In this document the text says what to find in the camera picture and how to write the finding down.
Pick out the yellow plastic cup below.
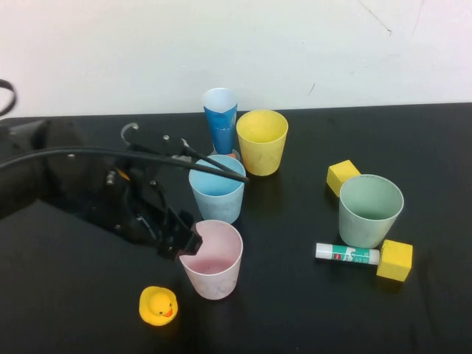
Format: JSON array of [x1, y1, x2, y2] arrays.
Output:
[[235, 109, 289, 177]]

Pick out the white green glue stick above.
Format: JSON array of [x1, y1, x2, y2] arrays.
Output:
[[314, 241, 381, 267]]

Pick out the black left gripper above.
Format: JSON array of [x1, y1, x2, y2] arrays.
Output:
[[94, 156, 204, 261]]

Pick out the yellow rubber duck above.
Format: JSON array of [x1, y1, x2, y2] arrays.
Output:
[[138, 285, 181, 327]]

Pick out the blue paper cone cup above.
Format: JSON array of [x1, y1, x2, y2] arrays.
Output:
[[201, 87, 239, 156]]

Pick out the yellow cube block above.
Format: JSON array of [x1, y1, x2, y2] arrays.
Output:
[[375, 238, 414, 284], [326, 159, 362, 198]]

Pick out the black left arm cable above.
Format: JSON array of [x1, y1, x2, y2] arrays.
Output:
[[0, 146, 251, 184]]

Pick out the clear plastic cone holder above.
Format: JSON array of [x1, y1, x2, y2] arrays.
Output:
[[210, 147, 242, 163]]

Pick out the pink plastic cup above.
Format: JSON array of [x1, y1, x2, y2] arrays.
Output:
[[178, 219, 244, 301]]

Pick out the light blue plastic cup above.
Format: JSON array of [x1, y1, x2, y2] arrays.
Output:
[[188, 154, 247, 225]]

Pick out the green plastic cup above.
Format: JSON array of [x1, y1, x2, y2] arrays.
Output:
[[339, 173, 405, 249]]

